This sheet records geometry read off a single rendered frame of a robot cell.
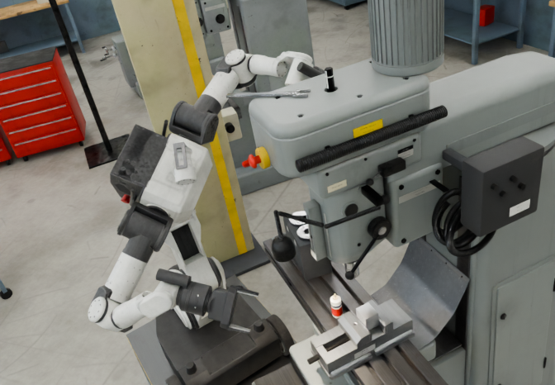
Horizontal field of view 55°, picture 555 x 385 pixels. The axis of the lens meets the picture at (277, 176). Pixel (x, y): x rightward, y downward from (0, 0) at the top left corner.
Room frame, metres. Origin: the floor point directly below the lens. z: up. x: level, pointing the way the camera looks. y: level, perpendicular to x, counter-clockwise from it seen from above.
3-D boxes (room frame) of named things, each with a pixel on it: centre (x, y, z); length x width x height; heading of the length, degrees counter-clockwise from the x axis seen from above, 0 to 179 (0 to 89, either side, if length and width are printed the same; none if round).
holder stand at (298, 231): (1.73, -0.07, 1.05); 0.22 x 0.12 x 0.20; 11
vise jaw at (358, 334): (1.24, -0.16, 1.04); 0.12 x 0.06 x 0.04; 20
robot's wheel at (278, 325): (1.75, 0.14, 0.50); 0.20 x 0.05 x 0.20; 27
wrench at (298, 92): (1.38, -0.01, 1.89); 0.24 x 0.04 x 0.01; 68
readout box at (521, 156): (1.11, -0.58, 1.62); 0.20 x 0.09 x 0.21; 108
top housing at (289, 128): (1.34, -0.20, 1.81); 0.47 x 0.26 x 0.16; 108
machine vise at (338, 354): (1.25, -0.18, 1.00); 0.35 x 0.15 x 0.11; 110
